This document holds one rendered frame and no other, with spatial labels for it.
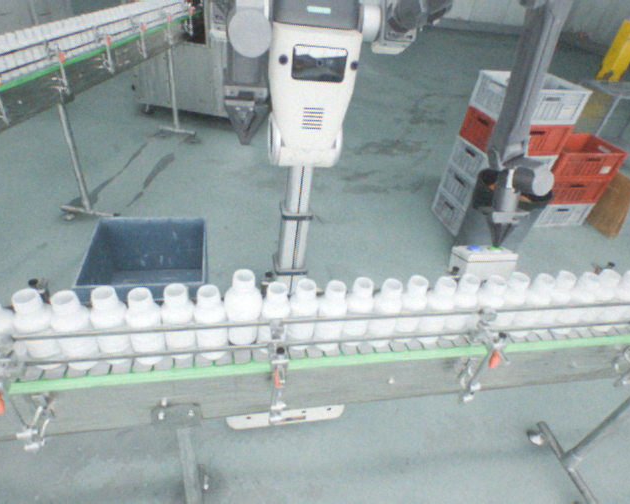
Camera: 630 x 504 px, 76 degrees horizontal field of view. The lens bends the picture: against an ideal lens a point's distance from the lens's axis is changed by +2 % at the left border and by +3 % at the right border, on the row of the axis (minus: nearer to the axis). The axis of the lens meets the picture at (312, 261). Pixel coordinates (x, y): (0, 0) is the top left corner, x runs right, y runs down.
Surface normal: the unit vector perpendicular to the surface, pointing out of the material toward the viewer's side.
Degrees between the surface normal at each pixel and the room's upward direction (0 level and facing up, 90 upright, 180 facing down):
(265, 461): 0
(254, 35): 90
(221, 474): 0
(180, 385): 90
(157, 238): 90
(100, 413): 90
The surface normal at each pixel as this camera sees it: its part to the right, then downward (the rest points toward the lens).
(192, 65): -0.13, 0.61
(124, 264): 0.18, 0.64
